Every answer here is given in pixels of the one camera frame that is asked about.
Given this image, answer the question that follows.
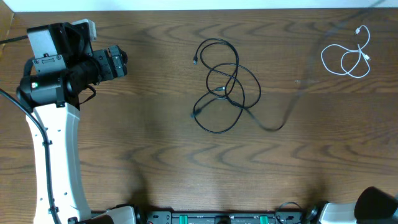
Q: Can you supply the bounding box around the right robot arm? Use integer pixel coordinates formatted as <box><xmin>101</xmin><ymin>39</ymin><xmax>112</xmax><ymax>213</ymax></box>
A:
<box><xmin>302</xmin><ymin>187</ymin><xmax>397</xmax><ymax>224</ymax></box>

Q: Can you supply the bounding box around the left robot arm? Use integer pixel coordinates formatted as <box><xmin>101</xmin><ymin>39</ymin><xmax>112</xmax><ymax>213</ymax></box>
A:
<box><xmin>16</xmin><ymin>19</ymin><xmax>136</xmax><ymax>223</ymax></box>

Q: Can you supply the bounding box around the white USB cable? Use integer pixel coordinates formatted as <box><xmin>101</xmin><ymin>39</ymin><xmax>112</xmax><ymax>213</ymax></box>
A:
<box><xmin>320</xmin><ymin>24</ymin><xmax>372</xmax><ymax>79</ymax></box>

